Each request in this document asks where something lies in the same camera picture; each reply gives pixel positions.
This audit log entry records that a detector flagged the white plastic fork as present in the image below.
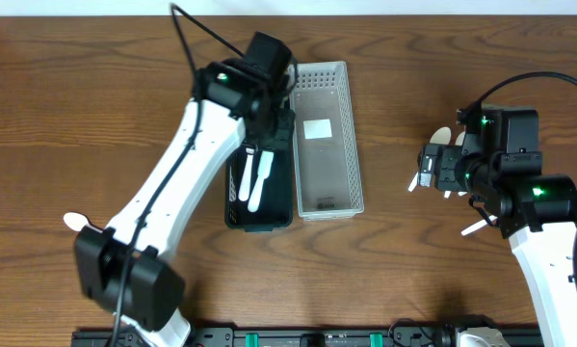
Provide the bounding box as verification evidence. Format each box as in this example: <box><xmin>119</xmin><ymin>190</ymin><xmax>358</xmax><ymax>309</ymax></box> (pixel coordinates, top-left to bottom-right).
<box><xmin>238</xmin><ymin>147</ymin><xmax>255</xmax><ymax>201</ymax></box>
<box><xmin>248</xmin><ymin>150</ymin><xmax>274</xmax><ymax>213</ymax></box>

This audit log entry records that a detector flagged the white plastic spoon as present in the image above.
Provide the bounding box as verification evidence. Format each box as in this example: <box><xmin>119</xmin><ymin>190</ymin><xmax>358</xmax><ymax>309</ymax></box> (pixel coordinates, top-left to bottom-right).
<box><xmin>63</xmin><ymin>211</ymin><xmax>103</xmax><ymax>232</ymax></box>

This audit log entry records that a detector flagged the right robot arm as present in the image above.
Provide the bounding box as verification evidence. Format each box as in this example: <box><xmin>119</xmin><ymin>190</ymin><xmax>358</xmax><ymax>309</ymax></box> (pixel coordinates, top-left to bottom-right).
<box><xmin>416</xmin><ymin>105</ymin><xmax>577</xmax><ymax>346</ymax></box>

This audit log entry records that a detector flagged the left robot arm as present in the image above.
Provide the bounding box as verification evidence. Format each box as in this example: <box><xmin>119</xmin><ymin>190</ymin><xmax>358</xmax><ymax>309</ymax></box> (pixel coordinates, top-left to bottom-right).
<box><xmin>74</xmin><ymin>32</ymin><xmax>297</xmax><ymax>346</ymax></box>

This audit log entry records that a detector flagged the white spoon leftmost of four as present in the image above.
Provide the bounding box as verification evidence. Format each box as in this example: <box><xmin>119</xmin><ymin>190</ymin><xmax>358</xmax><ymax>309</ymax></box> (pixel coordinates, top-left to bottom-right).
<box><xmin>408</xmin><ymin>127</ymin><xmax>452</xmax><ymax>192</ymax></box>

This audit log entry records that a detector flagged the white spoon of four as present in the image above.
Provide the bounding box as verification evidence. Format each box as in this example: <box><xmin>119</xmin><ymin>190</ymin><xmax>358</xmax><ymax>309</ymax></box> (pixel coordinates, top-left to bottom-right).
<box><xmin>408</xmin><ymin>127</ymin><xmax>452</xmax><ymax>192</ymax></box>
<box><xmin>455</xmin><ymin>132</ymin><xmax>465</xmax><ymax>147</ymax></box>
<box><xmin>460</xmin><ymin>215</ymin><xmax>497</xmax><ymax>236</ymax></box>

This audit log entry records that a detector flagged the clear plastic basket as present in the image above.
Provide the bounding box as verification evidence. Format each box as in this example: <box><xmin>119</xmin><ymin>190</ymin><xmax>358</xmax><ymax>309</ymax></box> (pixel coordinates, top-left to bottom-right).
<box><xmin>290</xmin><ymin>61</ymin><xmax>364</xmax><ymax>221</ymax></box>

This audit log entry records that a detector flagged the dark green plastic basket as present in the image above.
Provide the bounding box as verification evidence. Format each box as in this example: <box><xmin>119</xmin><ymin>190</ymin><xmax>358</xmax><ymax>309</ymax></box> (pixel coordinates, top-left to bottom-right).
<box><xmin>223</xmin><ymin>98</ymin><xmax>295</xmax><ymax>233</ymax></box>

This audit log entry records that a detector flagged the black mounting rail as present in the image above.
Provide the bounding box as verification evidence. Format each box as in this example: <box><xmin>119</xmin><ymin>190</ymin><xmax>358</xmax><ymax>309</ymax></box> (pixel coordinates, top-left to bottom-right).
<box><xmin>70</xmin><ymin>315</ymin><xmax>544</xmax><ymax>347</ymax></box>

